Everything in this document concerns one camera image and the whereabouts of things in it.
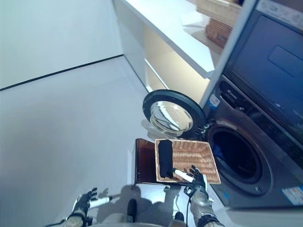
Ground white countertop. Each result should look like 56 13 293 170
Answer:
113 0 237 79

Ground brown glossy wooden stool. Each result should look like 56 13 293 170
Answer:
134 139 187 187

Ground round glass washing machine door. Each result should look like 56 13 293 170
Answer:
143 89 205 138

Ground dark stacked dryer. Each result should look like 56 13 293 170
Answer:
222 0 303 134

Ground small wicker basket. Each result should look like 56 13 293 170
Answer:
195 0 242 17

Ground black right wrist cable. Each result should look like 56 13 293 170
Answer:
175 186 193 227

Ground rectangular wicker laundry basket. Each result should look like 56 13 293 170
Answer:
154 139 222 184

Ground blue white appliance sticker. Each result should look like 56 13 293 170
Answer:
280 186 303 202

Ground white vertical side panel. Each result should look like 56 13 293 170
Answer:
200 0 259 110

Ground left black robot foot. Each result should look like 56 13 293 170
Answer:
127 198 138 218

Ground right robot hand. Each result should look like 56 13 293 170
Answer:
172 165 209 190

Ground flat wicker tray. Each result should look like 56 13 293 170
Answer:
205 17 234 50

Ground cream base cabinet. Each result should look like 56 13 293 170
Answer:
118 22 211 96

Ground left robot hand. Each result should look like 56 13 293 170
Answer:
74 187 112 214

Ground black garment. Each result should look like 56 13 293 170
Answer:
158 139 176 179

